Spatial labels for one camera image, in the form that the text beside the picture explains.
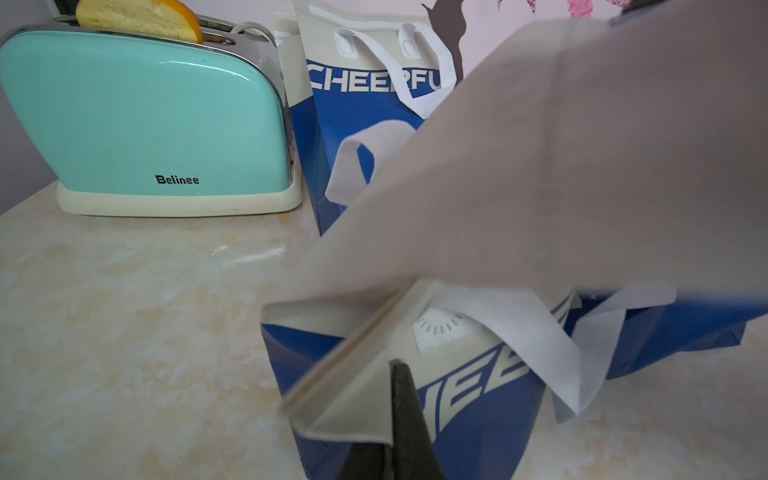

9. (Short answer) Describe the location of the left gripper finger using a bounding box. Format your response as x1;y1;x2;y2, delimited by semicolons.
337;360;445;480

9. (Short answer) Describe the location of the takeout bag blue beige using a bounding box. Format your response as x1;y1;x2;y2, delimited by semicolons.
261;1;767;479

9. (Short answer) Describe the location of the mint green toaster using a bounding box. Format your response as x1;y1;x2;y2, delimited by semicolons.
1;16;302;218

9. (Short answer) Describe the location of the front bread slice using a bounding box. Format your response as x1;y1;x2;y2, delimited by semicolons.
75;0;203;44

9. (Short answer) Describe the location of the white toaster power cord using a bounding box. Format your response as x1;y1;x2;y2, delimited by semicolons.
230;21;277;46

